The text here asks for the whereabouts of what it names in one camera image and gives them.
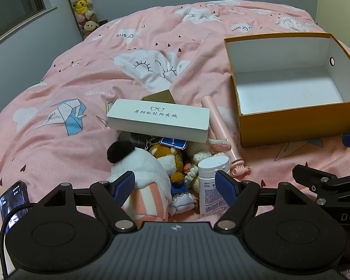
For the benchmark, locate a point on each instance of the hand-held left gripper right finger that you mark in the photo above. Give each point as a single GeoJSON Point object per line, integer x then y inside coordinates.
{"type": "Point", "coordinates": [226, 186]}

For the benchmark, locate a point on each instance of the long pink tube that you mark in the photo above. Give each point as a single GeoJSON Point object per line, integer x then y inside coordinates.
{"type": "Point", "coordinates": [218, 125]}

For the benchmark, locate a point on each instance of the small gold box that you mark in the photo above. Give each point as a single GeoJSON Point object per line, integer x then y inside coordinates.
{"type": "Point", "coordinates": [163, 96]}

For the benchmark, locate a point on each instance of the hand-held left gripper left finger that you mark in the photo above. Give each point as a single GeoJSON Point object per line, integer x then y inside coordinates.
{"type": "Point", "coordinates": [124, 188]}

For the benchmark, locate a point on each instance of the white plush dog black ears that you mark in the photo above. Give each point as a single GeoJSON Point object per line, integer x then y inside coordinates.
{"type": "Point", "coordinates": [145, 166]}

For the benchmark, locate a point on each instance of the brown plush dog sailor outfit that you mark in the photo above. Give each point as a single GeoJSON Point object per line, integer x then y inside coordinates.
{"type": "Point", "coordinates": [166, 157]}

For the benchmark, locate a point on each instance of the black box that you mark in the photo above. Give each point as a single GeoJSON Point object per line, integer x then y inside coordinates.
{"type": "Point", "coordinates": [131, 138]}

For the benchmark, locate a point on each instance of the clear column of plush toys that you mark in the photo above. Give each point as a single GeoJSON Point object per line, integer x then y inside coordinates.
{"type": "Point", "coordinates": [81, 5]}

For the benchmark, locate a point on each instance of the white plastic bottle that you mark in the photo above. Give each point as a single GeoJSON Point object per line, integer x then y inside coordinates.
{"type": "Point", "coordinates": [210, 188]}

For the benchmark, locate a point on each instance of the small pink roller piece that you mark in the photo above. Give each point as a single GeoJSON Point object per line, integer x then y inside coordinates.
{"type": "Point", "coordinates": [241, 169]}

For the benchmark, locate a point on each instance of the orange cardboard box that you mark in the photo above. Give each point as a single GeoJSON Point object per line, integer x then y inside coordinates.
{"type": "Point", "coordinates": [280, 128]}

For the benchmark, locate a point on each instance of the dark window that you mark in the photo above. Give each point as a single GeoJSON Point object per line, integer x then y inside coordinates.
{"type": "Point", "coordinates": [11, 3]}

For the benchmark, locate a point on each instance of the white crochet bunny toy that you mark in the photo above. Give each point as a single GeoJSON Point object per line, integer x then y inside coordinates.
{"type": "Point", "coordinates": [199, 158]}

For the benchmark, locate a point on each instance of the black smartphone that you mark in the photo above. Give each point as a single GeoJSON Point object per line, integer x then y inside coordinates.
{"type": "Point", "coordinates": [13, 207]}

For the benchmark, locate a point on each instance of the long white glasses box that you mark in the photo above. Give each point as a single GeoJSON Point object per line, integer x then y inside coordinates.
{"type": "Point", "coordinates": [157, 119]}

